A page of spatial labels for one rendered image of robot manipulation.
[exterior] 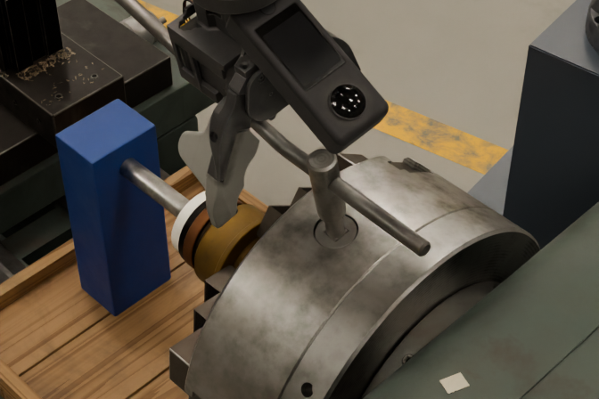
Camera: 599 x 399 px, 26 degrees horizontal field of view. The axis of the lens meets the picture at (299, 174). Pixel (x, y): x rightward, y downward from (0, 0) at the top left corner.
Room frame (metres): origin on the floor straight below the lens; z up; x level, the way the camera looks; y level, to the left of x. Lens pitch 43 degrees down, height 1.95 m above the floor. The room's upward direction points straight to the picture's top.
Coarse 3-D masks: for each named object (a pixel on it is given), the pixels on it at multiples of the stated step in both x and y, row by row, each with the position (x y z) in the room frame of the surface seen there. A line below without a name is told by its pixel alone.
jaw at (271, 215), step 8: (344, 160) 0.81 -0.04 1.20; (352, 160) 0.81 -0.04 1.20; (360, 160) 0.81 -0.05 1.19; (344, 168) 0.80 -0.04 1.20; (400, 168) 0.79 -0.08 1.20; (408, 168) 0.80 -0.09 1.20; (296, 192) 0.81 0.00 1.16; (304, 192) 0.80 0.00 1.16; (296, 200) 0.80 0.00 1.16; (272, 208) 0.81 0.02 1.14; (280, 208) 0.81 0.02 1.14; (288, 208) 0.82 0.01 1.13; (264, 216) 0.81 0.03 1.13; (272, 216) 0.80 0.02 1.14; (264, 224) 0.80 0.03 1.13; (272, 224) 0.80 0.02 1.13; (264, 232) 0.80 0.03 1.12
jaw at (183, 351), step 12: (216, 276) 0.76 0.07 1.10; (228, 276) 0.76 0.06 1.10; (204, 288) 0.76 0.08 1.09; (216, 288) 0.75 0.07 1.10; (204, 300) 0.75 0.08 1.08; (216, 300) 0.73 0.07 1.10; (204, 312) 0.72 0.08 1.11; (192, 336) 0.69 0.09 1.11; (180, 348) 0.68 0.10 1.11; (192, 348) 0.68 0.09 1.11; (180, 360) 0.67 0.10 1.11; (180, 372) 0.66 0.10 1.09; (180, 384) 0.66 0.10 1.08
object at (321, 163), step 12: (312, 156) 0.68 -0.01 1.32; (324, 156) 0.68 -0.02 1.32; (336, 156) 0.68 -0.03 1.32; (312, 168) 0.67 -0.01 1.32; (324, 168) 0.67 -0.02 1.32; (336, 168) 0.68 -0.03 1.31; (312, 180) 0.68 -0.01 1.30; (324, 180) 0.67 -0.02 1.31; (324, 192) 0.67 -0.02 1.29; (324, 204) 0.67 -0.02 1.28; (336, 204) 0.68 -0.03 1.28; (324, 216) 0.68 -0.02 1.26; (336, 216) 0.68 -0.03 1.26; (336, 228) 0.68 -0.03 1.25; (336, 240) 0.68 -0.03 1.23
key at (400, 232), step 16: (128, 0) 0.83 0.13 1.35; (144, 16) 0.82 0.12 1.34; (160, 32) 0.81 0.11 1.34; (256, 128) 0.73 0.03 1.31; (272, 128) 0.73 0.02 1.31; (272, 144) 0.72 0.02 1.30; (288, 144) 0.71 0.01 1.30; (304, 160) 0.69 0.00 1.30; (336, 192) 0.67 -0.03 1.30; (352, 192) 0.66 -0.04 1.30; (368, 208) 0.64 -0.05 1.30; (384, 224) 0.63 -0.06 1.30; (400, 224) 0.63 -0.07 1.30; (400, 240) 0.62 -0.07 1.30; (416, 240) 0.61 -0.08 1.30
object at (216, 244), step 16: (240, 208) 0.83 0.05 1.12; (256, 208) 0.84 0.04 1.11; (192, 224) 0.82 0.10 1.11; (208, 224) 0.82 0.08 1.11; (224, 224) 0.81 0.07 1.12; (240, 224) 0.81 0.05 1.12; (256, 224) 0.80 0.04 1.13; (192, 240) 0.81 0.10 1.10; (208, 240) 0.80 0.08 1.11; (224, 240) 0.79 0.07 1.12; (240, 240) 0.79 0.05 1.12; (256, 240) 0.80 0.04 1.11; (192, 256) 0.80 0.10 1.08; (208, 256) 0.79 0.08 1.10; (224, 256) 0.78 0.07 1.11; (240, 256) 0.78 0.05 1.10; (208, 272) 0.78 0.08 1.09
